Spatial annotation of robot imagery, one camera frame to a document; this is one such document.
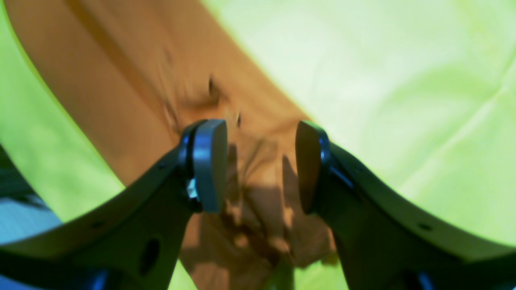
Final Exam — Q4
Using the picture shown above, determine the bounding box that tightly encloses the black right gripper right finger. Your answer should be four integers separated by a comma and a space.
295, 121, 516, 290

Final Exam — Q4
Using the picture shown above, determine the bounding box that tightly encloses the orange T-shirt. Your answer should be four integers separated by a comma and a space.
1, 0, 346, 290

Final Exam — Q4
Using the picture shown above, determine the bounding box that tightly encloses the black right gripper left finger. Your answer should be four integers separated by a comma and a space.
1, 119, 227, 290

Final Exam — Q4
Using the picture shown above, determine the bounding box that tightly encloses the yellow table cloth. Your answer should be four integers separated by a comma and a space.
0, 0, 516, 290

